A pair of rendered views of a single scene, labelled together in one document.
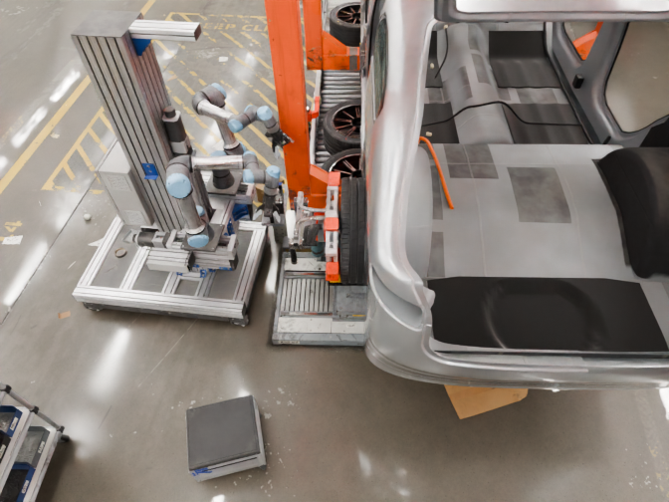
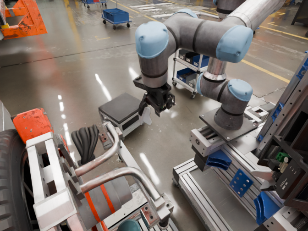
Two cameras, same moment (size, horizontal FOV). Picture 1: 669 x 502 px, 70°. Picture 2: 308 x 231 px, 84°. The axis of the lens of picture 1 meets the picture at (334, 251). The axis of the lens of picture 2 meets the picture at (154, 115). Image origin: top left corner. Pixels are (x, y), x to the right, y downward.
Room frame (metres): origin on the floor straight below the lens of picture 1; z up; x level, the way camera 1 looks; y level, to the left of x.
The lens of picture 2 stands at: (2.30, 0.08, 1.47)
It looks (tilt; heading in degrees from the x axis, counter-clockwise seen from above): 42 degrees down; 144
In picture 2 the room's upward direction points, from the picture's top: straight up
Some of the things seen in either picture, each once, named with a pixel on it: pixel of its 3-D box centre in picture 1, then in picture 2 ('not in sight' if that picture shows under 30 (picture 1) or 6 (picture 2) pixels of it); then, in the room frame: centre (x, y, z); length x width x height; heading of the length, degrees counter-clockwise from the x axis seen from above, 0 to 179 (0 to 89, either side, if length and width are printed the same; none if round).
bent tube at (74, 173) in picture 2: (311, 222); (91, 140); (1.87, 0.13, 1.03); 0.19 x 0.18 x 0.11; 87
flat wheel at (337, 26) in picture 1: (357, 23); not in sight; (5.61, -0.33, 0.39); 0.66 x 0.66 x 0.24
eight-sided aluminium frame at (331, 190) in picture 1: (333, 230); (78, 210); (1.97, 0.01, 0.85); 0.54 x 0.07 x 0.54; 177
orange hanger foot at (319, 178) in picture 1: (346, 186); not in sight; (2.52, -0.10, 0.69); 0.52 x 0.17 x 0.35; 87
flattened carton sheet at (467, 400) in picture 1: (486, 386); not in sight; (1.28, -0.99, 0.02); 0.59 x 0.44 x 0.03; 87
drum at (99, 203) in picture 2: (321, 230); (98, 197); (1.97, 0.08, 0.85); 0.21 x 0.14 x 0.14; 87
